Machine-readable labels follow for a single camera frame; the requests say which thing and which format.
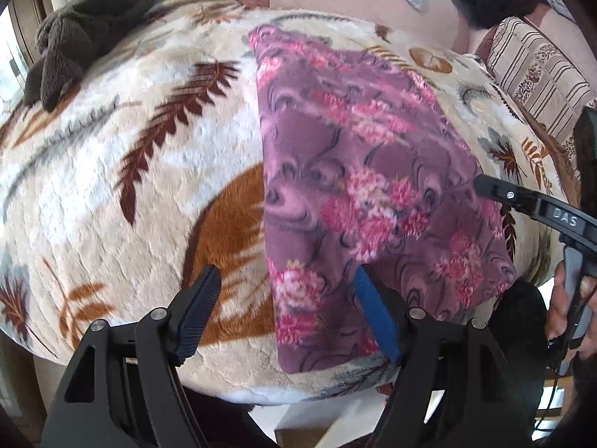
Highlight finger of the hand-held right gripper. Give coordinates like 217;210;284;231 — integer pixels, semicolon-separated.
573;106;597;218
473;174;542;221

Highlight window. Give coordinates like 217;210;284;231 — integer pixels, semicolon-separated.
0;0;53;103

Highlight person's dark pants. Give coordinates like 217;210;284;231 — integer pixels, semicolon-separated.
485;281;548;430

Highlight dark brown fleece cloth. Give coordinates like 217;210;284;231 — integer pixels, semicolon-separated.
23;0;193;113

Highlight purple floral garment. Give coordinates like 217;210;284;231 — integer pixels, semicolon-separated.
249;23;518;375

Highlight black cable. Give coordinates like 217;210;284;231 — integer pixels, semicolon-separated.
532;350;576;436

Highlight striped beige pillow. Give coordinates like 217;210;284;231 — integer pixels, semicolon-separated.
485;16;597;162

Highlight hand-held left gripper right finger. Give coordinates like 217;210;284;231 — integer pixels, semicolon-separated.
353;266;532;448

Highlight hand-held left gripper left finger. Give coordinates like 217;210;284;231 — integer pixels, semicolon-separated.
42;265;223;448

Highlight cream leaf printed blanket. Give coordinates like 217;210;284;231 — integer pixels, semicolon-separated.
0;0;584;404

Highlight person's right hand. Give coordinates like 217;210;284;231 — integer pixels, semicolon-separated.
544;261;597;361

